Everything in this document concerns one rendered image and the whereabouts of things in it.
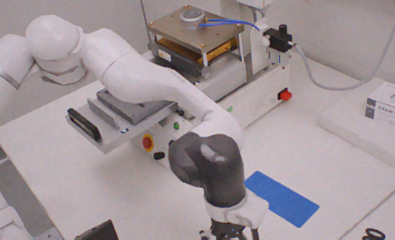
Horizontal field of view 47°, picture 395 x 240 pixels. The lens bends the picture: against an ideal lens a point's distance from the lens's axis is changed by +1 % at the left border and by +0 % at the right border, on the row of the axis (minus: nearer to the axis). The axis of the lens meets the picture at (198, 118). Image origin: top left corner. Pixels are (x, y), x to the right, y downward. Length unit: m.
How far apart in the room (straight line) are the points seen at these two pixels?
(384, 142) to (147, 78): 0.78
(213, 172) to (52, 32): 0.45
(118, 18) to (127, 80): 1.98
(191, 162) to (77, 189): 0.67
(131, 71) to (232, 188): 0.33
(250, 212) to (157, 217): 0.46
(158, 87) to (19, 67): 0.31
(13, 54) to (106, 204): 0.56
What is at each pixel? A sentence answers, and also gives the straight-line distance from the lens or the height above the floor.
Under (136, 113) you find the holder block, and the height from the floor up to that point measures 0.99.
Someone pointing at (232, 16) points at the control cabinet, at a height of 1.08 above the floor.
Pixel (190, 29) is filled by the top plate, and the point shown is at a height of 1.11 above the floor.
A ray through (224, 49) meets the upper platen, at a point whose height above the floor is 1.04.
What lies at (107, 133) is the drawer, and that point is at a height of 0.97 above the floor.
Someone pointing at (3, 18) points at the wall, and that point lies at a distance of 2.70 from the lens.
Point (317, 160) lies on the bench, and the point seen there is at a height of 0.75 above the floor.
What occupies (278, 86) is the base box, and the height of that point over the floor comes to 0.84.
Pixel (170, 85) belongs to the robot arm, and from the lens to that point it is 1.01.
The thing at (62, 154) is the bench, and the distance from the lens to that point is 1.66.
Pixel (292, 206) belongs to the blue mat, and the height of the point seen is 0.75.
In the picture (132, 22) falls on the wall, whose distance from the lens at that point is 3.02.
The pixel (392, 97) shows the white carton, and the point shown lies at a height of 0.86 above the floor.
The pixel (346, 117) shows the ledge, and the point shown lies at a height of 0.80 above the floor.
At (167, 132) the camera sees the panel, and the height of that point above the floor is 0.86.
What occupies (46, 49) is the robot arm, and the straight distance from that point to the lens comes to 1.01.
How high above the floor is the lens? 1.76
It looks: 38 degrees down
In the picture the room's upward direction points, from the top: 9 degrees counter-clockwise
